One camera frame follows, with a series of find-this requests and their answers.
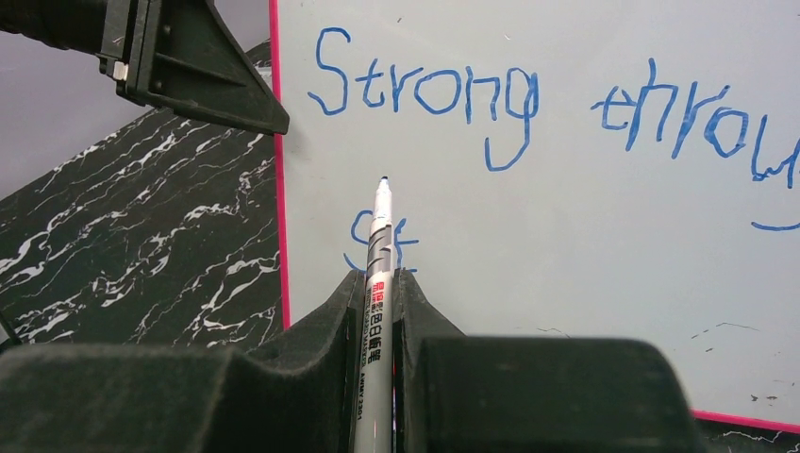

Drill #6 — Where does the pink-framed whiteboard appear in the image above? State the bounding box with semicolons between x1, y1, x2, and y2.
269;1;799;431

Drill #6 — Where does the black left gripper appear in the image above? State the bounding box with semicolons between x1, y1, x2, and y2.
1;0;290;135

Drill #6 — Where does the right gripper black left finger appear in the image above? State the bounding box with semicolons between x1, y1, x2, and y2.
1;271;364;452

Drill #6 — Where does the white whiteboard marker pen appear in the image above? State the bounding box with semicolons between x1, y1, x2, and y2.
353;176;394;452

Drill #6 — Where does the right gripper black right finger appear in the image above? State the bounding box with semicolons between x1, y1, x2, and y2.
393;270;704;452

